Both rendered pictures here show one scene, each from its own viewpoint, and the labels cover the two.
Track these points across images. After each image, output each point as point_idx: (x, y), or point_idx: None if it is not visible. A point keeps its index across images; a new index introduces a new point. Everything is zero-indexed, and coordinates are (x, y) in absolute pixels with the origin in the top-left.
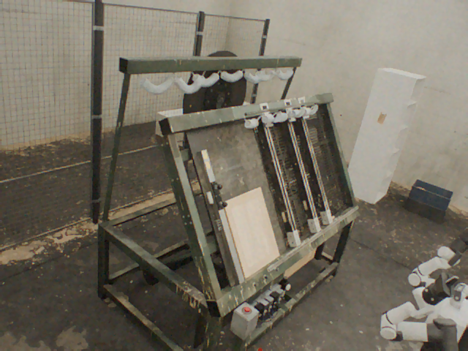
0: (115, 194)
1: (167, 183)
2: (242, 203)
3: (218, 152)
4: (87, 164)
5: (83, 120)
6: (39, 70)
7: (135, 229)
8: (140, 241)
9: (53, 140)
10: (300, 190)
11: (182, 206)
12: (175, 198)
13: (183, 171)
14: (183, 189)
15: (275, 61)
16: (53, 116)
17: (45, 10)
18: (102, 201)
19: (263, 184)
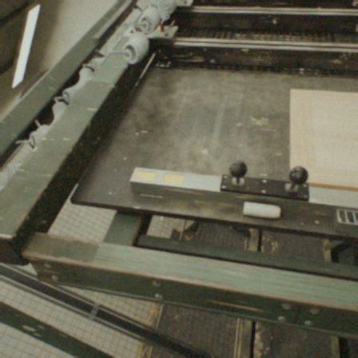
0: (220, 320)
1: (236, 248)
2: (313, 137)
3: (165, 145)
4: (177, 328)
5: (137, 300)
6: (62, 324)
7: (277, 328)
8: (297, 335)
9: (141, 344)
10: (331, 29)
11: (248, 308)
12: (216, 312)
13: (143, 254)
14: (192, 284)
15: (104, 21)
16: (117, 332)
17: (5, 289)
18: (221, 344)
19: (288, 83)
